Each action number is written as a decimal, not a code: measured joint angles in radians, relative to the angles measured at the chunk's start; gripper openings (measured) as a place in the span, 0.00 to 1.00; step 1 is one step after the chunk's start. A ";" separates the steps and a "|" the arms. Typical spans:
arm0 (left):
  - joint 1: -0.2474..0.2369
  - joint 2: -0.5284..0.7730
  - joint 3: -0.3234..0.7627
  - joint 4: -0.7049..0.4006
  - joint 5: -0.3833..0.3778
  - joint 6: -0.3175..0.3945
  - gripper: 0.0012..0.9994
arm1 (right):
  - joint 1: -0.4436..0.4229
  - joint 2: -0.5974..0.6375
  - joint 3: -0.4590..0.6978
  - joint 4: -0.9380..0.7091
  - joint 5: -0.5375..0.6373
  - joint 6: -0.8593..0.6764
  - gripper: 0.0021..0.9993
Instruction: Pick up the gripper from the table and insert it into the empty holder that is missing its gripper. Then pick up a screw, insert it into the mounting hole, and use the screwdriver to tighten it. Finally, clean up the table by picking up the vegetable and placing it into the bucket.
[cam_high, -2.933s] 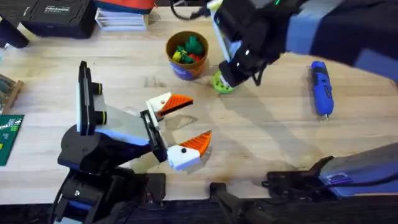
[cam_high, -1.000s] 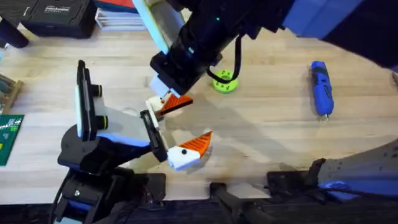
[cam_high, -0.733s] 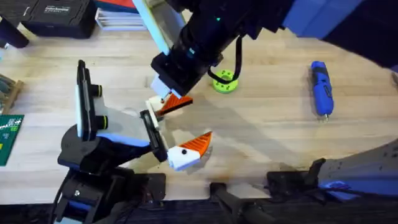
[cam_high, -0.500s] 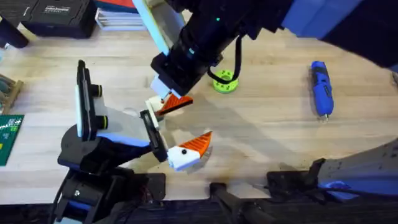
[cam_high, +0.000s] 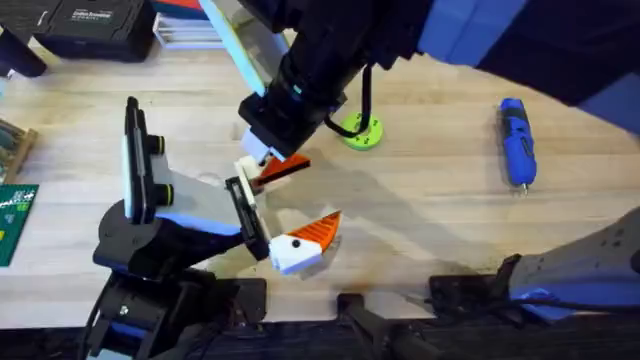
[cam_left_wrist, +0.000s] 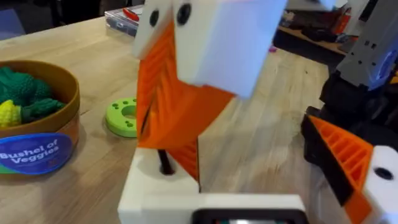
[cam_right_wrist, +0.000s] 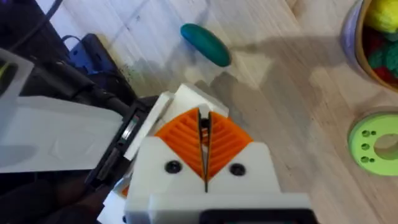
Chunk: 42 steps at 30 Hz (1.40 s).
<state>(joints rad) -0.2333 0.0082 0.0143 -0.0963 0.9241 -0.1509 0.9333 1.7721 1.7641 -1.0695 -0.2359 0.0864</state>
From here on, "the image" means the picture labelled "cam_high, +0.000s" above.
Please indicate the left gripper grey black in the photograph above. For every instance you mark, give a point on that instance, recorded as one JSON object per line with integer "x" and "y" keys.
{"x": 200, "y": 200}

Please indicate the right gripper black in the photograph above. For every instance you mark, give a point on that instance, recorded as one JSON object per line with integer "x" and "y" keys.
{"x": 310, "y": 80}

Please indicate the orange ribbed wedge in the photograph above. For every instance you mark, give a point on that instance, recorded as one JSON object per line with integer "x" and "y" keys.
{"x": 282, "y": 170}

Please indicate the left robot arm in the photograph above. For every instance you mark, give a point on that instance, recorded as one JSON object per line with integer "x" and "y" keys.
{"x": 150, "y": 312}

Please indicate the blue electric screwdriver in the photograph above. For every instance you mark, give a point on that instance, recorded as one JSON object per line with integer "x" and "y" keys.
{"x": 517, "y": 145}

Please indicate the right wrist flat plate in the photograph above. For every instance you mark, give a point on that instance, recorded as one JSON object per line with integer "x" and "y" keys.
{"x": 240, "y": 50}

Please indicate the wrist flat plate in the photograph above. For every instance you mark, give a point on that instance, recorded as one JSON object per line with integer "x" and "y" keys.
{"x": 240, "y": 50}
{"x": 136, "y": 160}

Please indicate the green disc with holes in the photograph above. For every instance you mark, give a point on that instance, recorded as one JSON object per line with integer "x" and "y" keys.
{"x": 377, "y": 128}

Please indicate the left wrist flat plate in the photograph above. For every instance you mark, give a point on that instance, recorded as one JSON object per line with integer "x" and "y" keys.
{"x": 136, "y": 160}

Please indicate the red and blue box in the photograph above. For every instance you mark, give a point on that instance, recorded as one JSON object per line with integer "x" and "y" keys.
{"x": 180, "y": 6}

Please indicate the black tool case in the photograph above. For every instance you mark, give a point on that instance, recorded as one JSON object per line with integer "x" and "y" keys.
{"x": 95, "y": 27}

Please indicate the wooden tray with tools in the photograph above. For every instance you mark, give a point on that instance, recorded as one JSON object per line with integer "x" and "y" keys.
{"x": 12, "y": 150}

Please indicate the green board with blocks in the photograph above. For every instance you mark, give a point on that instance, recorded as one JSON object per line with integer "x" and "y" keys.
{"x": 14, "y": 220}

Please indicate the dark rounded object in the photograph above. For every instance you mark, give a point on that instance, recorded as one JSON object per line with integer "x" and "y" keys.
{"x": 17, "y": 50}

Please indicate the black rail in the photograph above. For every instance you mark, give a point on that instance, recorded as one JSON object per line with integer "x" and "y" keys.
{"x": 310, "y": 345}

